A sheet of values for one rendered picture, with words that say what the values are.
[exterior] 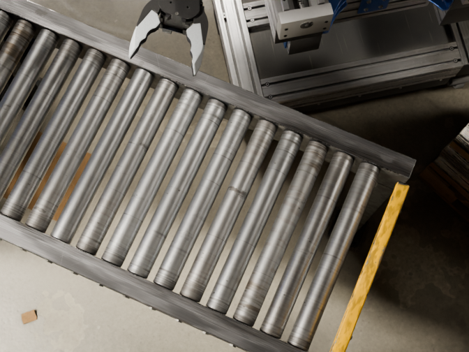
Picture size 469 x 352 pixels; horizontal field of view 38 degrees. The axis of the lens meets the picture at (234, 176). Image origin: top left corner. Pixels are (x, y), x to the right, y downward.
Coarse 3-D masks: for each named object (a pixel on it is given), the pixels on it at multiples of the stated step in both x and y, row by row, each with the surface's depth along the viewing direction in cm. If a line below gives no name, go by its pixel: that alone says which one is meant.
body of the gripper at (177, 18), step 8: (160, 0) 119; (168, 0) 119; (176, 0) 120; (184, 0) 120; (192, 0) 120; (200, 0) 120; (168, 8) 119; (176, 8) 119; (184, 8) 119; (192, 8) 120; (160, 16) 125; (168, 16) 119; (176, 16) 119; (184, 16) 119; (192, 16) 119; (160, 24) 123; (168, 24) 124; (176, 24) 123; (184, 24) 120; (168, 32) 126; (176, 32) 126; (184, 32) 124
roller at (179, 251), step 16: (240, 112) 161; (240, 128) 161; (224, 144) 160; (240, 144) 162; (224, 160) 159; (208, 176) 158; (224, 176) 159; (208, 192) 157; (192, 208) 156; (208, 208) 157; (192, 224) 155; (176, 240) 154; (192, 240) 155; (176, 256) 153; (160, 272) 152; (176, 272) 152
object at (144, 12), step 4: (152, 0) 120; (156, 0) 120; (148, 4) 119; (152, 4) 119; (156, 4) 119; (144, 8) 119; (148, 8) 119; (152, 8) 119; (156, 8) 119; (160, 8) 119; (144, 12) 119; (148, 12) 119; (156, 12) 119; (140, 16) 119; (144, 16) 119; (140, 20) 118
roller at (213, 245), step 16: (256, 128) 162; (272, 128) 161; (256, 144) 159; (240, 160) 160; (256, 160) 159; (240, 176) 158; (240, 192) 157; (224, 208) 156; (240, 208) 157; (224, 224) 155; (208, 240) 154; (224, 240) 155; (208, 256) 153; (192, 272) 152; (208, 272) 152; (192, 288) 151
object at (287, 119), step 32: (0, 0) 169; (64, 32) 167; (96, 32) 167; (128, 64) 166; (160, 64) 165; (224, 96) 162; (256, 96) 162; (288, 128) 160; (320, 128) 160; (384, 160) 158; (416, 160) 158
